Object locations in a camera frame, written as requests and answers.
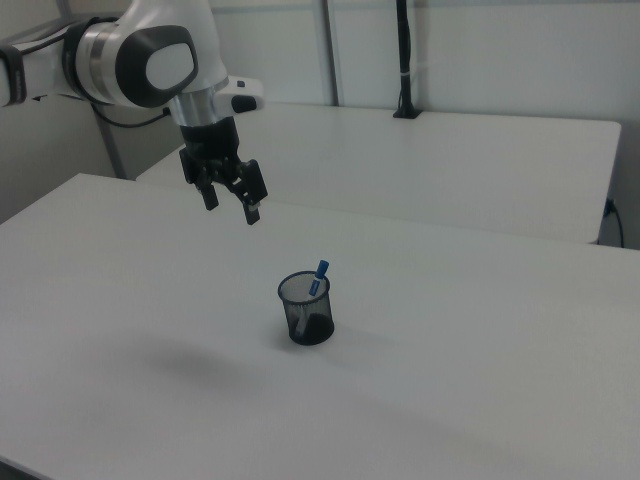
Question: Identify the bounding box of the black mesh pen cup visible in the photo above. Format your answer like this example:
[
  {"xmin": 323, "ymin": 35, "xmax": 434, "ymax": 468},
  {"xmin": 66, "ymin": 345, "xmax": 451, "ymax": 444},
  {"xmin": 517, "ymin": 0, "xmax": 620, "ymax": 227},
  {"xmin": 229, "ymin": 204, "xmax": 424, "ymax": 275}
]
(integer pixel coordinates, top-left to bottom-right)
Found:
[{"xmin": 277, "ymin": 270, "xmax": 336, "ymax": 347}]

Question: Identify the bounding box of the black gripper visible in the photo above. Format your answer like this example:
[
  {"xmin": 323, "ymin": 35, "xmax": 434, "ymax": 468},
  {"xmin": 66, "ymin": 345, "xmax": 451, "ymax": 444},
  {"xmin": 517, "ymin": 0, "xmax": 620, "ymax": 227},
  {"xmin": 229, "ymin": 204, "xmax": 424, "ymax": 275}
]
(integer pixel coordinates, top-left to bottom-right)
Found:
[{"xmin": 178, "ymin": 117, "xmax": 270, "ymax": 227}]

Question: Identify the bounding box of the black cable beside table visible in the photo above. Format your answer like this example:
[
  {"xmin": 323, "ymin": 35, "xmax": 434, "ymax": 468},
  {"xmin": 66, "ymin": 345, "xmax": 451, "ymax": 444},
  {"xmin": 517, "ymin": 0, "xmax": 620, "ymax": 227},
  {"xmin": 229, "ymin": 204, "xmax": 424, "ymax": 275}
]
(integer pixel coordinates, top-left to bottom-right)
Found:
[{"xmin": 602, "ymin": 197, "xmax": 626, "ymax": 249}]

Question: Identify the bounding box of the black pole with clamp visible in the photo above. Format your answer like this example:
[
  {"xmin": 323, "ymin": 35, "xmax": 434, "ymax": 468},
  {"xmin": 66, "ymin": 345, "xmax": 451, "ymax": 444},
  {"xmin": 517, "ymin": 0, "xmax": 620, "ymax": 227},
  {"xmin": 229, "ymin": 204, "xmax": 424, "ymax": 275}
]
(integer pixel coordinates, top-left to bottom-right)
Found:
[{"xmin": 391, "ymin": 0, "xmax": 424, "ymax": 120}]

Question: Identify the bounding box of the blue capped white marker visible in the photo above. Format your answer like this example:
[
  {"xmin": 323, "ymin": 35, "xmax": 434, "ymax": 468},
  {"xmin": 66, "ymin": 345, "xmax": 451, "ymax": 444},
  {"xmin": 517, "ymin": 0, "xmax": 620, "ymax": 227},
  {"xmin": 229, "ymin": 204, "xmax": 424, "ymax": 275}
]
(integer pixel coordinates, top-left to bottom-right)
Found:
[{"xmin": 292, "ymin": 258, "xmax": 332, "ymax": 340}]

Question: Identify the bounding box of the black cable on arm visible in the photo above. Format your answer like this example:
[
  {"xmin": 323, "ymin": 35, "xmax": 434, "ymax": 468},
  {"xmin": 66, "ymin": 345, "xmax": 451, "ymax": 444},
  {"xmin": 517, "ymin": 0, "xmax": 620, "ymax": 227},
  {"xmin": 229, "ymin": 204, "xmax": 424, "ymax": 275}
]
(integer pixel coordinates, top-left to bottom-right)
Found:
[{"xmin": 91, "ymin": 102, "xmax": 172, "ymax": 129}]

